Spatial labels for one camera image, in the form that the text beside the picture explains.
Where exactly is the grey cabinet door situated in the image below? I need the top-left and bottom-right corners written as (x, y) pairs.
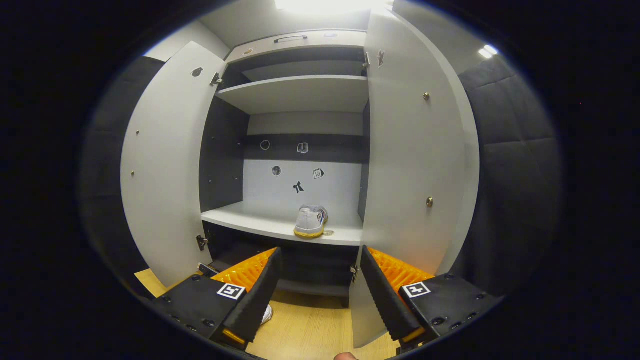
top-left (120, 41), bottom-right (228, 288)
top-left (349, 7), bottom-right (481, 349)

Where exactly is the large ceiling light panel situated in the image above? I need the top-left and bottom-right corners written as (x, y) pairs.
top-left (274, 0), bottom-right (396, 15)

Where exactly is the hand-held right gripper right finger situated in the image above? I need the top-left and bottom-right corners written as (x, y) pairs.
top-left (360, 245), bottom-right (503, 353)

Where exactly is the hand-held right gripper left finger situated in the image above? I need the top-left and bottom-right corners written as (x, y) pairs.
top-left (152, 246), bottom-right (283, 351)

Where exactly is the grey shoe cabinet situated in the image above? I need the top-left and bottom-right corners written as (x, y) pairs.
top-left (199, 29), bottom-right (371, 308)

